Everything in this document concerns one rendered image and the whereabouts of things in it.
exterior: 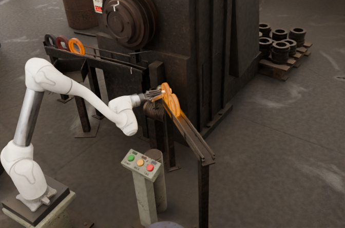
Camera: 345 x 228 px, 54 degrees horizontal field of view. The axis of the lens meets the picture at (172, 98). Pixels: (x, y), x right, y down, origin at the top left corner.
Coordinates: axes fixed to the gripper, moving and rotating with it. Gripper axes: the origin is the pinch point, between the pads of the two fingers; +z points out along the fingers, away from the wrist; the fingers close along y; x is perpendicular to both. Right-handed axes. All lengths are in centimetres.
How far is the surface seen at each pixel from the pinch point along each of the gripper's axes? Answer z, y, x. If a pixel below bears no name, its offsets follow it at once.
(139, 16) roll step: -4, -34, 45
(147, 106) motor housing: -12.0, -19.6, -21.5
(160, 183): -23, 40, -43
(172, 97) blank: -1.0, 16.7, 5.9
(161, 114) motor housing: -4.8, -6.1, -23.3
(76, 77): -59, -73, -10
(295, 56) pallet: 185, -98, -68
